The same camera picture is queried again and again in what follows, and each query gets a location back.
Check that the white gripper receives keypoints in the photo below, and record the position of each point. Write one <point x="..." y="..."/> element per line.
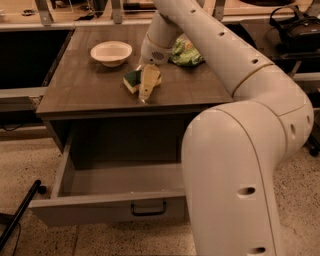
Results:
<point x="154" y="53"/>

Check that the green and yellow sponge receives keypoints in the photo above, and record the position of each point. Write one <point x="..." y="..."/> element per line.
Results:
<point x="132" y="81"/>

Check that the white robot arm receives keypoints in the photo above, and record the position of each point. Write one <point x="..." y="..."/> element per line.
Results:
<point x="229" y="151"/>

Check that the open grey top drawer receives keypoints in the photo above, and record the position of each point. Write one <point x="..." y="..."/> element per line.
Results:
<point x="109" y="163"/>

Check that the white bowl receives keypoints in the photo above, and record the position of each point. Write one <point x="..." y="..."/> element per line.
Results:
<point x="111" y="53"/>

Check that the grey wooden cabinet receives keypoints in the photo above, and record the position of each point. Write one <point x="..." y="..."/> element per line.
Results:
<point x="82" y="88"/>

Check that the black pole on floor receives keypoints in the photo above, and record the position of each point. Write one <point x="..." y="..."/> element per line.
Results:
<point x="11" y="221"/>

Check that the black headset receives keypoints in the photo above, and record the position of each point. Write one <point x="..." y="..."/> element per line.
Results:
<point x="299" y="33"/>

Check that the black drawer handle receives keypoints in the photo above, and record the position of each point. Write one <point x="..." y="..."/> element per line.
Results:
<point x="148" y="209"/>

